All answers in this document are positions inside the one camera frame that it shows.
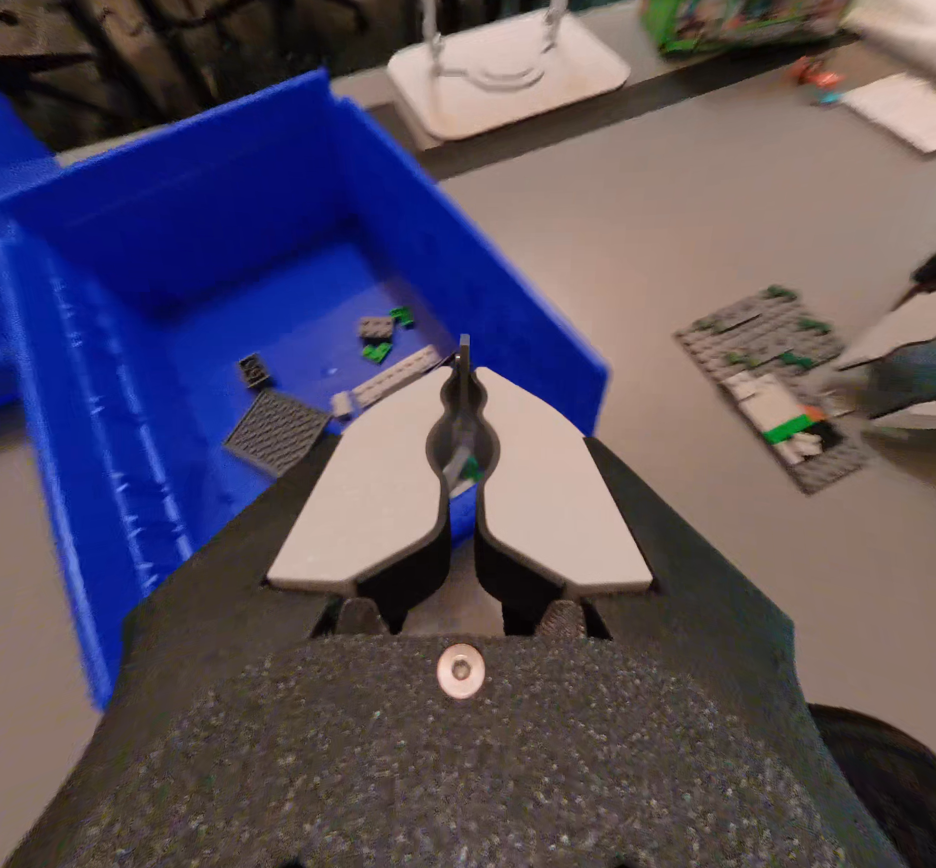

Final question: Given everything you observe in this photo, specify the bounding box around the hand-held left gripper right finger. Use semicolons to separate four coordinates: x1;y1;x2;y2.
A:
474;366;655;637

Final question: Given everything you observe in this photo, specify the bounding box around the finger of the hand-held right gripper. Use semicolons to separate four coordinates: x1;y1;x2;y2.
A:
865;399;936;439
836;289;936;372

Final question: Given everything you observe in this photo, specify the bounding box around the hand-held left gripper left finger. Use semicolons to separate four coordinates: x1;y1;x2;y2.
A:
265;366;452;633

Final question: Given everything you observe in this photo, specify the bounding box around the pile of lego pieces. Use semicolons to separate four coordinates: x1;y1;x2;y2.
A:
236;305;485;500

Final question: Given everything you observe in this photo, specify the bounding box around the grey lego baseplate build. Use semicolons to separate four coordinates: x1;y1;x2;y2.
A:
673;285;869;496

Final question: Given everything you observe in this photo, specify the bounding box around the small dark lego piece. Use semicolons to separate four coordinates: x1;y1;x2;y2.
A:
448;333;478;445

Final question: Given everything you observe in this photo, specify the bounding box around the blue plastic storage bin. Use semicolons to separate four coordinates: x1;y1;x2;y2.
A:
0;67;609;710
0;95;61;408

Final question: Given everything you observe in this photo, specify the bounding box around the orange and teal lego assembly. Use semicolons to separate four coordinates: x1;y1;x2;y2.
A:
793;55;849;107

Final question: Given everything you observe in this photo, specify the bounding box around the white instruction sheet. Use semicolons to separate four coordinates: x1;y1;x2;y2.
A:
841;73;936;154

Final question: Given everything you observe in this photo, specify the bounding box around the white stand base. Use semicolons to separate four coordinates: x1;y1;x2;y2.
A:
386;0;631;143

